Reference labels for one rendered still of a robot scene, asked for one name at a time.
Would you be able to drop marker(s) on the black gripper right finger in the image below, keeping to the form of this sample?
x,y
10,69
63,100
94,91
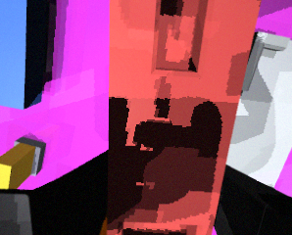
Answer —
x,y
249,207

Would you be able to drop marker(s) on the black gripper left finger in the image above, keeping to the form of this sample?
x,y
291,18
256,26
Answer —
x,y
75,203

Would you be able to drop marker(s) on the yellow rectangular block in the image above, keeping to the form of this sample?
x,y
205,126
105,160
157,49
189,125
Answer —
x,y
16,165

